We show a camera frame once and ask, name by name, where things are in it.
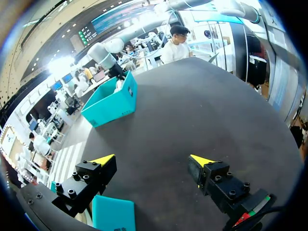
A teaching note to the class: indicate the teal box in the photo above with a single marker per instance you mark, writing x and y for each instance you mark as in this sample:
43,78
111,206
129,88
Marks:
113,106

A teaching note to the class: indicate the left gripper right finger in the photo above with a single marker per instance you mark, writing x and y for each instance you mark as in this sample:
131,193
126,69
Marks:
216,183

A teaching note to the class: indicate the person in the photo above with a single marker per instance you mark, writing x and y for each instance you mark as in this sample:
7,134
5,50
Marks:
88,73
174,51
41,144

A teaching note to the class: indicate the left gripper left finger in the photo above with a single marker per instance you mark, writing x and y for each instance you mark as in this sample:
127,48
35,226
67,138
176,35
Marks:
86,175

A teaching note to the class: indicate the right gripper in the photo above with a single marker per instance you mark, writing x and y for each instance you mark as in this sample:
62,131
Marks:
116,70

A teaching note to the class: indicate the white shoe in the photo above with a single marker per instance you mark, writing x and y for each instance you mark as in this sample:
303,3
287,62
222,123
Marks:
119,86

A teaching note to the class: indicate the teal box lid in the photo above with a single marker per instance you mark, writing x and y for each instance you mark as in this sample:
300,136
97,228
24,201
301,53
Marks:
113,214

